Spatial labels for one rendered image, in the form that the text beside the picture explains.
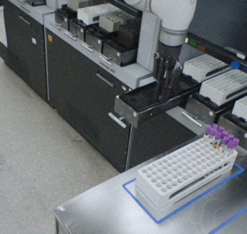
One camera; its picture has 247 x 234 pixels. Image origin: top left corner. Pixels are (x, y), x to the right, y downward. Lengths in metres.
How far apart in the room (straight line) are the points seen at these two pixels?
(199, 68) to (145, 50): 0.29
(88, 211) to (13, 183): 1.23
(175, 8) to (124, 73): 0.61
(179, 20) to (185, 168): 0.47
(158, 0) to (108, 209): 0.66
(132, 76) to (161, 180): 0.79
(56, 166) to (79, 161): 0.15
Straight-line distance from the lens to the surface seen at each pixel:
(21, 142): 2.35
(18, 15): 2.55
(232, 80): 1.45
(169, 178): 0.93
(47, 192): 2.04
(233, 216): 0.98
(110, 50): 1.70
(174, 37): 1.17
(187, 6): 1.14
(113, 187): 0.96
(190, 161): 1.00
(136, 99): 1.33
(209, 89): 1.37
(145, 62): 1.66
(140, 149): 1.76
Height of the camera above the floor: 1.54
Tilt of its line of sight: 36 degrees down
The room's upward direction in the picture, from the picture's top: 6 degrees clockwise
